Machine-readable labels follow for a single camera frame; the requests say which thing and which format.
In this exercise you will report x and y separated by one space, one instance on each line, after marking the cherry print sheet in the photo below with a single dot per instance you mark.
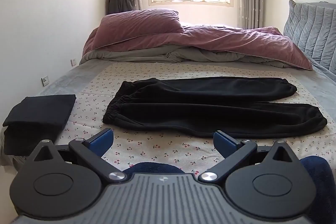
157 145

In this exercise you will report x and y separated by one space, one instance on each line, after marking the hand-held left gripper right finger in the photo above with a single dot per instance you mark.
223 142

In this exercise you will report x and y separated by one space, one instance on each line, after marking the pink pillow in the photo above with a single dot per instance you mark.
136 27

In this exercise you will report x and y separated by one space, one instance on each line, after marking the grey blanket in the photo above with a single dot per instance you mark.
147 54

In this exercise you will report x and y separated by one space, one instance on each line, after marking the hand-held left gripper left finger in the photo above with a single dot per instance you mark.
101 140

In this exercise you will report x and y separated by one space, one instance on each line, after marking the dark blue fleece cloth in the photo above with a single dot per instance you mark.
315 174

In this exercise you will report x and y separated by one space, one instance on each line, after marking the white wall outlet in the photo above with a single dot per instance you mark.
45 80
73 61

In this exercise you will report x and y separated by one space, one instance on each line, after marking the pink duvet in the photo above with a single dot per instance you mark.
236 40

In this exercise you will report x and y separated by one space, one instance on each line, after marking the black pants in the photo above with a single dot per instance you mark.
210 113

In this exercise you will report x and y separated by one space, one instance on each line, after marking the grey quilted pillow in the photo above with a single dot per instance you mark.
312 27

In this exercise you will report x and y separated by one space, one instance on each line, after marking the folded black cloth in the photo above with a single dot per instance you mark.
34 119

